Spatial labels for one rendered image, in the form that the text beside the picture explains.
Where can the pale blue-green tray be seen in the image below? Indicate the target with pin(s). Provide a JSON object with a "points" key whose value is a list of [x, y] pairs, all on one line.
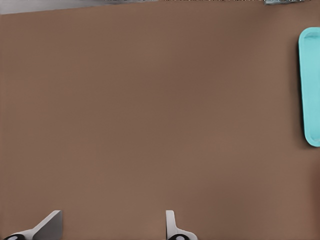
{"points": [[311, 87]]}

